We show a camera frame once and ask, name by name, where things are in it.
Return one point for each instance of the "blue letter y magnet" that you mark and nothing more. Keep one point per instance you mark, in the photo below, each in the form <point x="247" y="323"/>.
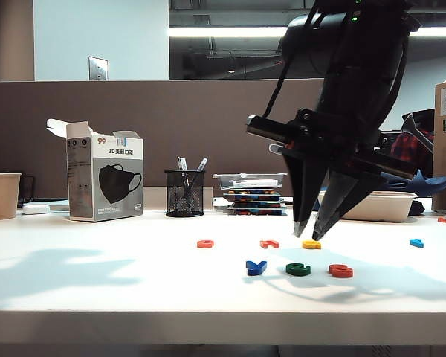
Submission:
<point x="255" y="268"/>

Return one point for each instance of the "beige pulp food tray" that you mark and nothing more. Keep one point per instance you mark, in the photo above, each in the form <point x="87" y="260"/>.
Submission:
<point x="386" y="208"/>

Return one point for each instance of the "person in brown shirt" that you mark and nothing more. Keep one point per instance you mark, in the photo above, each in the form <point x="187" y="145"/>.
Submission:
<point x="409" y="148"/>

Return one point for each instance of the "brown paper cup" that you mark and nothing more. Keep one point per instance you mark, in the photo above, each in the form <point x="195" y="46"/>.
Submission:
<point x="2" y="196"/>

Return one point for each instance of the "navy blue rubber slipper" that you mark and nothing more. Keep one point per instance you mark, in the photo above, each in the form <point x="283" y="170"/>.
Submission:
<point x="431" y="184"/>

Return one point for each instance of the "orange letter c magnet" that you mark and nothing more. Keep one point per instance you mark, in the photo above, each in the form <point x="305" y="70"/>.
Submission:
<point x="205" y="244"/>

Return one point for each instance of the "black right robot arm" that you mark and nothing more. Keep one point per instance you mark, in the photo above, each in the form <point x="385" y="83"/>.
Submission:
<point x="371" y="37"/>

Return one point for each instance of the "beige round column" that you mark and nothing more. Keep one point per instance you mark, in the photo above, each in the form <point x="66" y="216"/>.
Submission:
<point x="15" y="41"/>

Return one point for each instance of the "red letter s magnet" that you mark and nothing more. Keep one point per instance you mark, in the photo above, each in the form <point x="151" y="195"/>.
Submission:
<point x="341" y="271"/>

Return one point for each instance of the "grey white face mask box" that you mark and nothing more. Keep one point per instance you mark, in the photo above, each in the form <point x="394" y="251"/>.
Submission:
<point x="115" y="177"/>

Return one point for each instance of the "grey angled metal bracket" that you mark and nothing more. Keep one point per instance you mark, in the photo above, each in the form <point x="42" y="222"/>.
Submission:
<point x="412" y="126"/>

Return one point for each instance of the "orange letter n magnet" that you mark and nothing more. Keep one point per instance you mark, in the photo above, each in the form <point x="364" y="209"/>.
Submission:
<point x="270" y="244"/>

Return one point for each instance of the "light blue letter magnet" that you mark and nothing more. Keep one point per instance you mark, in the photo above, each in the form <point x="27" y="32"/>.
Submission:
<point x="416" y="243"/>

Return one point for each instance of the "black mesh pen holder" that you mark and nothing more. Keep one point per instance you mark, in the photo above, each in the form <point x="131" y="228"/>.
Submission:
<point x="184" y="200"/>

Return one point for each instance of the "silver black pen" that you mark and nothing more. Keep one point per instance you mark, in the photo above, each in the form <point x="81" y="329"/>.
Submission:
<point x="201" y="163"/>
<point x="181" y="163"/>

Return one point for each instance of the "white blue card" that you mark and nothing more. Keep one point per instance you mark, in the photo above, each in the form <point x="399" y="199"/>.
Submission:
<point x="220" y="202"/>

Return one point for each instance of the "black bar wrist camera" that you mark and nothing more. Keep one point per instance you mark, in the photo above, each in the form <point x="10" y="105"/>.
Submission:
<point x="267" y="126"/>

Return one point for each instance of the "white earbud case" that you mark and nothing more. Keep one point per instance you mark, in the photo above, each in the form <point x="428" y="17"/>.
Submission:
<point x="35" y="209"/>

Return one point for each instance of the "brown fabric desk partition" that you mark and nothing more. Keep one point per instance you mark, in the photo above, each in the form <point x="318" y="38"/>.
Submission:
<point x="171" y="122"/>

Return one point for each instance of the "letter magnet pack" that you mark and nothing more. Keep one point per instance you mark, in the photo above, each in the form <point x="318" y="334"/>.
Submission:
<point x="252" y="193"/>
<point x="256" y="212"/>
<point x="256" y="205"/>

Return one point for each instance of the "green letter e magnet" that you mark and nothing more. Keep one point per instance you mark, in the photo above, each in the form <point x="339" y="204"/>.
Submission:
<point x="298" y="269"/>

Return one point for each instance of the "yellow letter d magnet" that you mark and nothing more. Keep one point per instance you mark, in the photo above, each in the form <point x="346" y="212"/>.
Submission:
<point x="311" y="245"/>

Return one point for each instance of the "silver wall switch plate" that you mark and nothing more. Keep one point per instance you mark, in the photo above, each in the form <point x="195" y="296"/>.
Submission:
<point x="97" y="68"/>

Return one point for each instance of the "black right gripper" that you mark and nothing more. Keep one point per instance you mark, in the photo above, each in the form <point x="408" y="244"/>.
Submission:
<point x="345" y="122"/>

